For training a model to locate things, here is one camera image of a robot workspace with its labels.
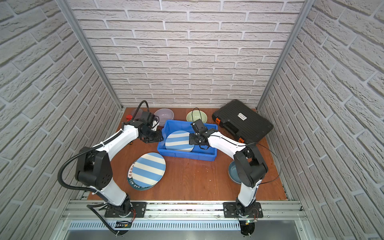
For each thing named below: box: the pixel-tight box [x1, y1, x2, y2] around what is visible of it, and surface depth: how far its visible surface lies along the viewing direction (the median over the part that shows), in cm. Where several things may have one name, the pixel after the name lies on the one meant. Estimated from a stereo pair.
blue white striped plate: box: [165, 130, 195, 152], surface depth 102 cm
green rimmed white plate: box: [127, 161, 158, 191], surface depth 81 cm
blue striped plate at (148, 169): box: [131, 152, 167, 188], surface depth 86 cm
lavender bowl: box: [154, 108, 175, 127], surface depth 112 cm
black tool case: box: [212, 99, 274, 145], surface depth 105 cm
